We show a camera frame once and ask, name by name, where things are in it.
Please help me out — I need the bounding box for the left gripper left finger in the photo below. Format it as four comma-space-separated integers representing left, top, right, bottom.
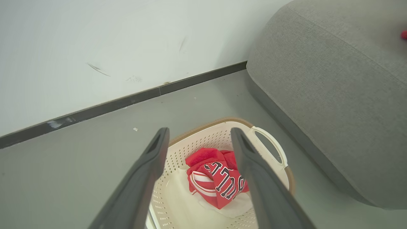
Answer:
87, 127, 170, 229

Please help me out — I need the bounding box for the white garment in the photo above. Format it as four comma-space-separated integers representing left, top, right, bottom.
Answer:
191, 190, 254, 219

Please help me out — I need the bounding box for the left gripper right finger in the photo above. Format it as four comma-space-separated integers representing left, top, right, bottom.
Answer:
230, 128, 317, 229

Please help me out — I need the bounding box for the dark baseboard strip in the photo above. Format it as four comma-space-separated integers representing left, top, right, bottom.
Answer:
0, 61, 248, 149

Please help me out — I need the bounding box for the grey fabric sofa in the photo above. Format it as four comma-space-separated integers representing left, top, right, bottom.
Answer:
246, 0, 407, 210

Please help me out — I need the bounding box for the red lettered jersey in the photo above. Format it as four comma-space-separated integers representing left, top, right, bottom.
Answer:
185, 148, 250, 210

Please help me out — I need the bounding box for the cream perforated laundry basket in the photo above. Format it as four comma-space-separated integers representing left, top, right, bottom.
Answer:
145, 117, 295, 229

